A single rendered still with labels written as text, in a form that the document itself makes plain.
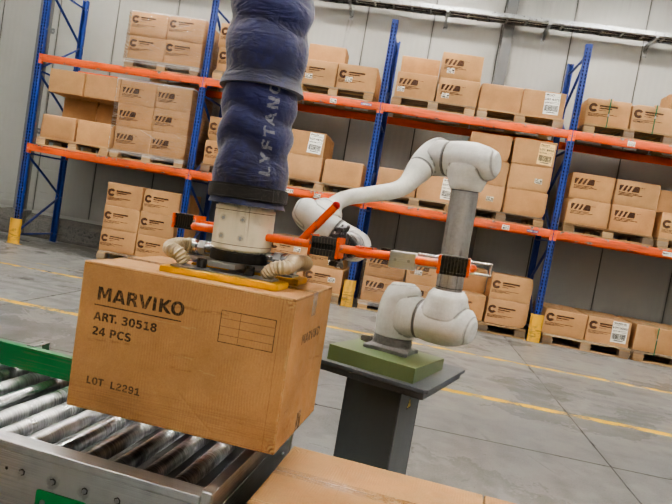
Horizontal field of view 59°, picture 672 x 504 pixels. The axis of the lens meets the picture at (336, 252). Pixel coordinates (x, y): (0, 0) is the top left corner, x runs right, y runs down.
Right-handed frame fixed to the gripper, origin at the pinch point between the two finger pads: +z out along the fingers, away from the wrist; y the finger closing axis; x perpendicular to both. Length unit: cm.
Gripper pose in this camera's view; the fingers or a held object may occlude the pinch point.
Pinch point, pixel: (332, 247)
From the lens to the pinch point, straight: 165.1
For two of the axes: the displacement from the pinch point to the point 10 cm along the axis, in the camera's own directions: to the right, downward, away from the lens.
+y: -1.7, 9.8, 0.6
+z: -2.2, 0.2, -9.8
